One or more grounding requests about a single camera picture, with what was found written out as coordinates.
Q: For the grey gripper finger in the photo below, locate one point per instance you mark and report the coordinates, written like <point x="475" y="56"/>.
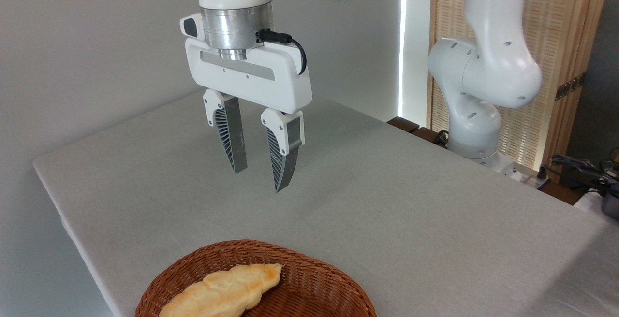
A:
<point x="288" y="157"/>
<point x="233" y="133"/>

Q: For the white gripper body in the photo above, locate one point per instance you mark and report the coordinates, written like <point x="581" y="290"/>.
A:
<point x="285" y="85"/>

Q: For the braided golden bread loaf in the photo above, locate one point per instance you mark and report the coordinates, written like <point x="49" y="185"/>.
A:
<point x="227" y="290"/>

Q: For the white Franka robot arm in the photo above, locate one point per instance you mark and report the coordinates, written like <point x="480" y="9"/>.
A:
<point x="488" y="65"/>

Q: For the grey tablecloth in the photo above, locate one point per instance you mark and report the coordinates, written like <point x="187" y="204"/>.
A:
<point x="387" y="210"/>

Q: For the dark wooden bench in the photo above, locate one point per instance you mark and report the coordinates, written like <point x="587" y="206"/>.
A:
<point x="404" y="124"/>

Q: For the brown wicker basket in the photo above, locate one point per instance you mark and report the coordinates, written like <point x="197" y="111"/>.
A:
<point x="314" y="288"/>

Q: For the white power strip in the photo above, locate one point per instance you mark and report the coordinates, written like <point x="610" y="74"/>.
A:
<point x="529" y="177"/>

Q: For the bamboo folding screen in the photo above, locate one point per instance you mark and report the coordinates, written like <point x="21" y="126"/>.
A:
<point x="561" y="27"/>

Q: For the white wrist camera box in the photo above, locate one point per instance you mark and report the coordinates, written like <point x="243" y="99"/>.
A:
<point x="191" y="26"/>

